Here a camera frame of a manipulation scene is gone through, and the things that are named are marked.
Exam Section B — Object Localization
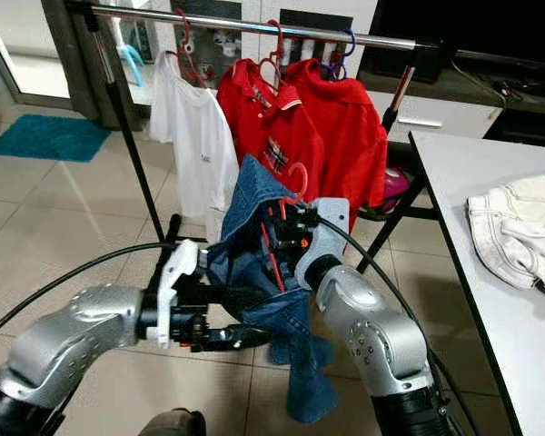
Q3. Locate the red plastic clothes hanger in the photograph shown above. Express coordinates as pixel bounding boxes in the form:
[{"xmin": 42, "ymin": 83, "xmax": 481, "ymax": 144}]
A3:
[
  {"xmin": 259, "ymin": 18, "xmax": 287, "ymax": 87},
  {"xmin": 171, "ymin": 7, "xmax": 210, "ymax": 87},
  {"xmin": 257, "ymin": 160, "xmax": 310, "ymax": 296}
]

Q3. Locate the blue denim garment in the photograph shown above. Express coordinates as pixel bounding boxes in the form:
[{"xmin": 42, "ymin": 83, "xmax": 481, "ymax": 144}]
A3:
[{"xmin": 204, "ymin": 153, "xmax": 337, "ymax": 424}]

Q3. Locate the purple clothes hanger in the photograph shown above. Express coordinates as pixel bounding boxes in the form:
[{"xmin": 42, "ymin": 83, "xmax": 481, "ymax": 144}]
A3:
[{"xmin": 318, "ymin": 25, "xmax": 357, "ymax": 81}]

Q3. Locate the red polo shirt plaid patch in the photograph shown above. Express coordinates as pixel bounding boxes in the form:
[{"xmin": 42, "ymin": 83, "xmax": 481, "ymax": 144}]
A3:
[{"xmin": 215, "ymin": 57, "xmax": 328, "ymax": 196}]

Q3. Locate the white T-shirt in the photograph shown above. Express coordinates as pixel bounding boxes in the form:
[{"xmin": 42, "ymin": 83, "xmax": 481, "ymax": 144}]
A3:
[{"xmin": 147, "ymin": 50, "xmax": 242, "ymax": 244}]

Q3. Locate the grey robot knee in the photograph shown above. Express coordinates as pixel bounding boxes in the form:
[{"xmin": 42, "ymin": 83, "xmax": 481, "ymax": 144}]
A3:
[{"xmin": 138, "ymin": 409, "xmax": 205, "ymax": 436}]

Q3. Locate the plain red polo shirt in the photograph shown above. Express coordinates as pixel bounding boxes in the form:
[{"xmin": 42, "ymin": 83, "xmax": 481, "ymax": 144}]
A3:
[{"xmin": 286, "ymin": 57, "xmax": 390, "ymax": 233}]

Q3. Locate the pink round object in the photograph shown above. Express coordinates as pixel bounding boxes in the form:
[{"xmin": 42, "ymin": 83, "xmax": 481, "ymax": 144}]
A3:
[{"xmin": 384, "ymin": 166, "xmax": 416, "ymax": 216}]

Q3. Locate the white low cabinet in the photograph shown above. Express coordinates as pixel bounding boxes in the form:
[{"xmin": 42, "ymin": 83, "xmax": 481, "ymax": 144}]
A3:
[{"xmin": 368, "ymin": 82, "xmax": 545, "ymax": 151}]

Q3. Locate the metal clothes rack black stand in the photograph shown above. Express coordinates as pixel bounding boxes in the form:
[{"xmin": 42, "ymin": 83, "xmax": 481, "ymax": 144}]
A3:
[{"xmin": 64, "ymin": 0, "xmax": 446, "ymax": 273}]

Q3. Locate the white jeans grey stitching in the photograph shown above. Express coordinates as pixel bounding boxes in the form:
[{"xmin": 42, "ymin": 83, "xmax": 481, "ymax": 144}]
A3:
[{"xmin": 466, "ymin": 171, "xmax": 545, "ymax": 302}]

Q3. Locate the teal floor mat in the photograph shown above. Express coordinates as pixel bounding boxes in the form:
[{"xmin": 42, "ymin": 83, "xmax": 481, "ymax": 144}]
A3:
[{"xmin": 0, "ymin": 114, "xmax": 112, "ymax": 163}]

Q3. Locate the grey curtain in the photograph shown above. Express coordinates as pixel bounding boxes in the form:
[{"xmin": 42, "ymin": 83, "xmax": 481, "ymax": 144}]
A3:
[{"xmin": 41, "ymin": 0, "xmax": 124, "ymax": 119}]

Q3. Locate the black television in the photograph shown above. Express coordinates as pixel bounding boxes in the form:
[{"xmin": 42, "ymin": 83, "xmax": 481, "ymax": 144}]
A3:
[{"xmin": 363, "ymin": 0, "xmax": 545, "ymax": 83}]

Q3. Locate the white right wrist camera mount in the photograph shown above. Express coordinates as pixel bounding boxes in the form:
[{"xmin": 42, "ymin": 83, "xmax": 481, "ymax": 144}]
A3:
[{"xmin": 293, "ymin": 196, "xmax": 351, "ymax": 273}]

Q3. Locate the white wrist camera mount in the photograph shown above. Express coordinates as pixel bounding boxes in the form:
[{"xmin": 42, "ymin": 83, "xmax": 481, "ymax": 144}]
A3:
[
  {"xmin": 293, "ymin": 196, "xmax": 351, "ymax": 273},
  {"xmin": 156, "ymin": 239, "xmax": 201, "ymax": 348}
]

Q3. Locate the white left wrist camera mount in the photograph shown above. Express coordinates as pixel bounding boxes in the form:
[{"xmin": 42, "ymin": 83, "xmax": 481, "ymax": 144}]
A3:
[{"xmin": 156, "ymin": 239, "xmax": 201, "ymax": 348}]

